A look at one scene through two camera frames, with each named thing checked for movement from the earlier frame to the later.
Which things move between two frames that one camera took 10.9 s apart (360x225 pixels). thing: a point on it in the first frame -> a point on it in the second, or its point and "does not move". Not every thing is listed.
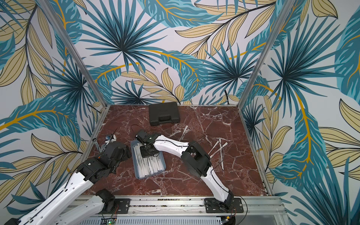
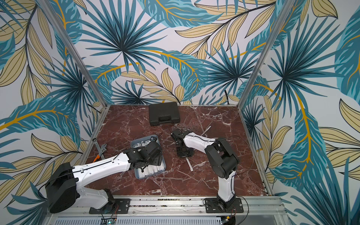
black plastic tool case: x=163 y=113 does not move
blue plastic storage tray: x=146 y=167 does not move
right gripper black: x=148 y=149 -> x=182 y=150
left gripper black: x=126 y=155 -> x=158 y=159
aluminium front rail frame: x=262 y=210 does not move
